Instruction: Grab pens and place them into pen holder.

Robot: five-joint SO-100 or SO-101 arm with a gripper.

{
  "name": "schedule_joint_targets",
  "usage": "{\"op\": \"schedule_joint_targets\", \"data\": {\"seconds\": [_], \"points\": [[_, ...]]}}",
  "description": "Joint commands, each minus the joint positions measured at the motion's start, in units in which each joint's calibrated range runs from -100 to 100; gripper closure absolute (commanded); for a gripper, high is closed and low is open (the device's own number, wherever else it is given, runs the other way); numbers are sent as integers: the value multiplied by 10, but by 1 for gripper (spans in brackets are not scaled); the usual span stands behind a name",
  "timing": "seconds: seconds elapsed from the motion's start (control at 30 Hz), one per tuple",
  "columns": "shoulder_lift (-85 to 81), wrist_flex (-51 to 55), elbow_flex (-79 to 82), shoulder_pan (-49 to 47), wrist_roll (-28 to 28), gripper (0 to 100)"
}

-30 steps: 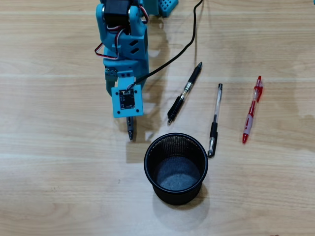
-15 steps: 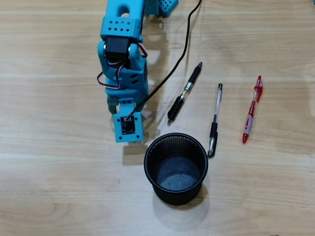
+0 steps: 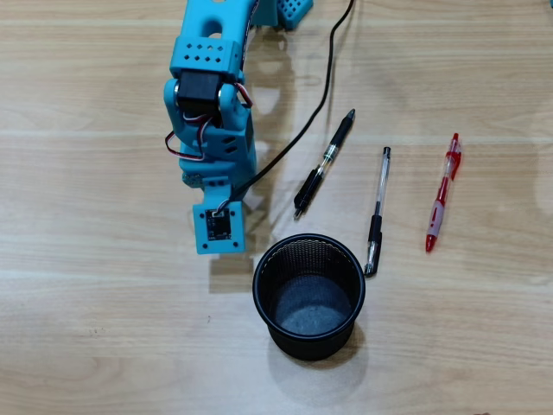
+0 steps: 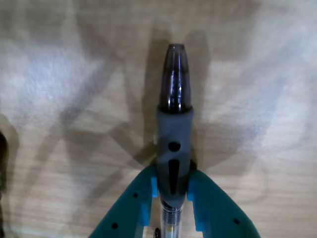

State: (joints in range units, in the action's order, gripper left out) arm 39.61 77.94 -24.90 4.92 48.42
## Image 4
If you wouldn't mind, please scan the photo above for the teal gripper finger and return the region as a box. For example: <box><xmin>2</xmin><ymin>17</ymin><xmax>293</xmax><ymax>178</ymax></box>
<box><xmin>89</xmin><ymin>165</ymin><xmax>159</xmax><ymax>238</ymax></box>
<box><xmin>187</xmin><ymin>170</ymin><xmax>262</xmax><ymax>238</ymax></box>

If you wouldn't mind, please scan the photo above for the grey grip retractable pen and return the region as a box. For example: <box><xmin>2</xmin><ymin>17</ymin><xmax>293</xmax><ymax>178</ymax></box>
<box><xmin>154</xmin><ymin>44</ymin><xmax>196</xmax><ymax>238</ymax></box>

